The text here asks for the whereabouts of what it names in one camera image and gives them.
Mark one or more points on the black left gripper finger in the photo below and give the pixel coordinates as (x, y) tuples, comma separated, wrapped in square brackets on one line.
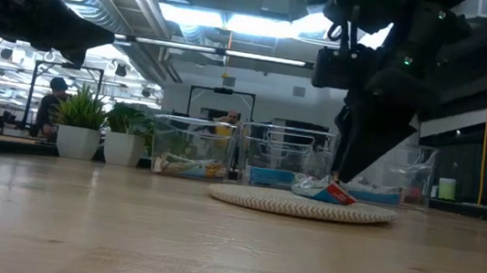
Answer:
[(44, 26)]

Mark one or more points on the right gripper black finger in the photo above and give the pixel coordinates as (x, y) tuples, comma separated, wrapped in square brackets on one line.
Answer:
[(340, 138), (371, 146)]

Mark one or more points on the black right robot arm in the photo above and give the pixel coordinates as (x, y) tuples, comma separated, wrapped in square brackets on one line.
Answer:
[(400, 12)]

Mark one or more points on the clear plastic bin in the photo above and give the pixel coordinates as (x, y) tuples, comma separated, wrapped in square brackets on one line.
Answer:
[(188, 139), (287, 155), (414, 174)]

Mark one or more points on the person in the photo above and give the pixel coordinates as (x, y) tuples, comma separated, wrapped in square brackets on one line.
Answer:
[(232, 118), (51, 105)]

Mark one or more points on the pale green cylinder cup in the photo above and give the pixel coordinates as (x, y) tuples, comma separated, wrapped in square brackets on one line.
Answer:
[(447, 189)]

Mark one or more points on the black ceiling spotlight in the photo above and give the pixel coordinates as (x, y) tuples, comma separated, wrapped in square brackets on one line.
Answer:
[(121, 70)]

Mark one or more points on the round woven beige mat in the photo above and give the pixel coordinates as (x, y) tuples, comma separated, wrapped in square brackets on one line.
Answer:
[(263, 201)]

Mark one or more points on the green plant in white pot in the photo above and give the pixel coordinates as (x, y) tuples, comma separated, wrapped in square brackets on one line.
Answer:
[(78, 143), (122, 150)]

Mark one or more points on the dark low bench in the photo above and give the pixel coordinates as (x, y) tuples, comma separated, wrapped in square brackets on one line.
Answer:
[(3, 146)]

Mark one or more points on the long ceiling light bar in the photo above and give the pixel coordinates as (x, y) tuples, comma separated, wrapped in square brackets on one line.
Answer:
[(216, 51)]

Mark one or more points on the bright ceiling light panel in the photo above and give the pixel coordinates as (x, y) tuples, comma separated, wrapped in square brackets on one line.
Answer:
[(238, 22)]

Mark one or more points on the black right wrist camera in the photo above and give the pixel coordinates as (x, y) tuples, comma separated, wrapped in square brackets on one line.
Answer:
[(338, 69)]

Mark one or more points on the grey square wall box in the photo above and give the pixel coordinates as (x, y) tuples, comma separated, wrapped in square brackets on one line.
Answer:
[(299, 92), (229, 81)]

